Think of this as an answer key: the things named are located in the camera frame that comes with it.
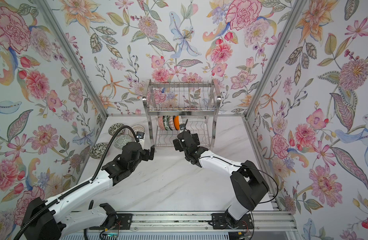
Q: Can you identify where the green leaf patterned bowl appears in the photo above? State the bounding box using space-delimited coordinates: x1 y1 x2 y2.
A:
163 116 171 131

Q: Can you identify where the black white floral bowl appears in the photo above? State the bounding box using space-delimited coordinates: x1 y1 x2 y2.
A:
90 143 108 159

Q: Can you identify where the pink bowl dark floral inside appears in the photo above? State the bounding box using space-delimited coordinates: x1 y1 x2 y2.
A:
158 116 166 131

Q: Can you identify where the stainless steel dish rack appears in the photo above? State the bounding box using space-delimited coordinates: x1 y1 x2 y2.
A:
143 80 222 149

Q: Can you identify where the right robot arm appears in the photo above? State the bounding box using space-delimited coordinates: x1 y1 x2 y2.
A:
173 131 270 228

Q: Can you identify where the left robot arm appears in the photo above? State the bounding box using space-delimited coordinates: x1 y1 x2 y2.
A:
15 142 155 240

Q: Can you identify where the green geometric patterned bowl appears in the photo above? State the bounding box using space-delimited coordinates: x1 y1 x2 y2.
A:
113 135 133 150

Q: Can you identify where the brown white patterned bowl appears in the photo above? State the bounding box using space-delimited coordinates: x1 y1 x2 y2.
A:
128 125 146 138

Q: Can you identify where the dark floral patterned bowl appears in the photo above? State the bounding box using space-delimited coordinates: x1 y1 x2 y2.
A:
108 123 126 137

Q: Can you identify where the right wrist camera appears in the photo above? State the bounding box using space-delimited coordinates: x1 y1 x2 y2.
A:
180 123 187 132

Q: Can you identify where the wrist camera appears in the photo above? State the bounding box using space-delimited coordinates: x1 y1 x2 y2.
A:
180 123 187 132
136 131 145 144

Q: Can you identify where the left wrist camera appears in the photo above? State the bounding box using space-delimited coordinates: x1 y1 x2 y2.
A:
136 131 145 144

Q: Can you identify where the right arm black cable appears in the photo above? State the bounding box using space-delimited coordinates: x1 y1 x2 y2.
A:
183 119 279 205

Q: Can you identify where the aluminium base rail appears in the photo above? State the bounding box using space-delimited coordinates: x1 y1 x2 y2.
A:
39 210 298 233

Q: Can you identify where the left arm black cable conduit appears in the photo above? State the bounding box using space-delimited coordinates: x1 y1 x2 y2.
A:
12 125 141 240

